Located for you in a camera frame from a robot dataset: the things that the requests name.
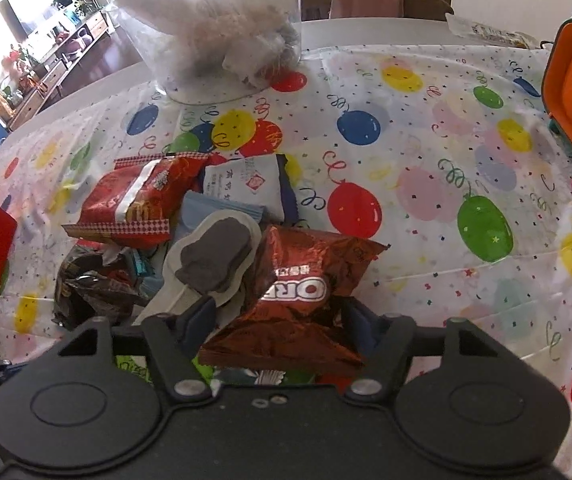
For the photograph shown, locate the flat television screen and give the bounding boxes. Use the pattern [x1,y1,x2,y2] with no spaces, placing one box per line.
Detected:
[3,0,74,38]

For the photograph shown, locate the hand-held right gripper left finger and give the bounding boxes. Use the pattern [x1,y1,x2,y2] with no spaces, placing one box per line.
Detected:
[58,296,219,403]

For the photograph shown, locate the red-brown cookie bag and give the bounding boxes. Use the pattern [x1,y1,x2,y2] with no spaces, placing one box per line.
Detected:
[198,225,391,378]

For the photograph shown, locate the white ice-cream-shaped packet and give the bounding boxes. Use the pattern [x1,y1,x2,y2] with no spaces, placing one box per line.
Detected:
[133,210,264,331]

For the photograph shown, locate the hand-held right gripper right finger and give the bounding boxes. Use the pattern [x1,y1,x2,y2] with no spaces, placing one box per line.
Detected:
[341,297,512,403]

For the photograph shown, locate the clear plastic tub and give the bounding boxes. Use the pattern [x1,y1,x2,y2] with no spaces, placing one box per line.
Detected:
[100,0,304,106]

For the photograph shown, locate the clear flat plastic packet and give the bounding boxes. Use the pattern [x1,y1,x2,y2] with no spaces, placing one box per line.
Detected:
[445,12,539,51]

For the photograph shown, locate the balloon print tablecloth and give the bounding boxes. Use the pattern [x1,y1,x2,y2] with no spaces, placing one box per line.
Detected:
[0,45,572,480]

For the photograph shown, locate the red checkered snack bag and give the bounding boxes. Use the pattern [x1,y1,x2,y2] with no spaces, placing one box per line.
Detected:
[62,152,211,248]

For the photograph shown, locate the dark snack wrapper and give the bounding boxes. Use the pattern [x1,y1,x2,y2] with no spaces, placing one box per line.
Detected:
[52,245,151,331]

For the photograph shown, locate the crumpled white plastic bags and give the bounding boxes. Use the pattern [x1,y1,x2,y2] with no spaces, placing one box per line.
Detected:
[116,0,299,86]

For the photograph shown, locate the green printed snack packet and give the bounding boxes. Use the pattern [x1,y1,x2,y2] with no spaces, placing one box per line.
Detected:
[113,355,317,386]

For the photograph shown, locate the white and blue snack packet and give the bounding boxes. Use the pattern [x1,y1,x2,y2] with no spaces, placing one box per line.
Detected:
[201,154,301,223]

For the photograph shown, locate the wooden television cabinet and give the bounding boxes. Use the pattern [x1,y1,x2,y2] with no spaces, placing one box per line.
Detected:
[0,10,111,131]

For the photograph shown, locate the light blue snack packet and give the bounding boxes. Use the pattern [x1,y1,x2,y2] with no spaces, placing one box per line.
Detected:
[171,191,267,246]

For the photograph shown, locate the small teal snack packet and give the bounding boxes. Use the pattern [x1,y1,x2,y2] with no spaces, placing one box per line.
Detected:
[128,250,157,278]

